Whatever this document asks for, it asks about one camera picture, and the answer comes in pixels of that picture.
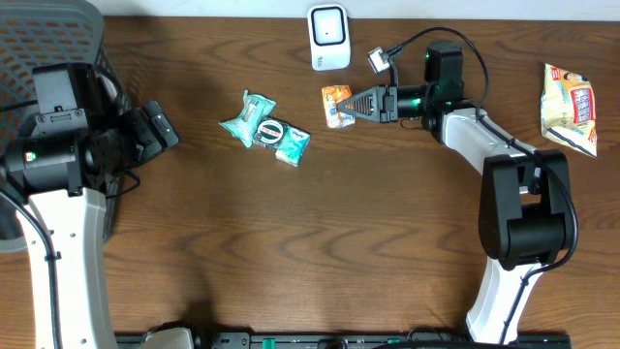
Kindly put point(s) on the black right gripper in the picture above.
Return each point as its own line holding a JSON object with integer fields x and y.
{"x": 383, "y": 97}

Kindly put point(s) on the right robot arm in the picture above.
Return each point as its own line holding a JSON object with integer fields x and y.
{"x": 527, "y": 220}

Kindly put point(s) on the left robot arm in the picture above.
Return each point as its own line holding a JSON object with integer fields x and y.
{"x": 64, "y": 235}

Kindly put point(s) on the white barcode scanner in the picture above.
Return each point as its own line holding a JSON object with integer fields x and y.
{"x": 329, "y": 37}

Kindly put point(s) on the teal snack packet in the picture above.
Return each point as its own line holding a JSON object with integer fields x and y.
{"x": 245, "y": 125}

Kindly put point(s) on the small teal tissue pack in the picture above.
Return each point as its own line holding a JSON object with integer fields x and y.
{"x": 292, "y": 147}

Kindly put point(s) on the grey plastic mesh basket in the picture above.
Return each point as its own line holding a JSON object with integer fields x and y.
{"x": 60, "y": 102}

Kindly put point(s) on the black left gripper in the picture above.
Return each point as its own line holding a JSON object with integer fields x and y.
{"x": 158, "y": 126}

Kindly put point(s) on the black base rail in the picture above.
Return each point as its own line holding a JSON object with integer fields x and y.
{"x": 342, "y": 340}

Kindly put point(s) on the orange small snack packet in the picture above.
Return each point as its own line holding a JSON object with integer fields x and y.
{"x": 331, "y": 97}

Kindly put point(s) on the large white snack bag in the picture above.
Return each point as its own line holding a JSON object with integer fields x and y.
{"x": 568, "y": 110}

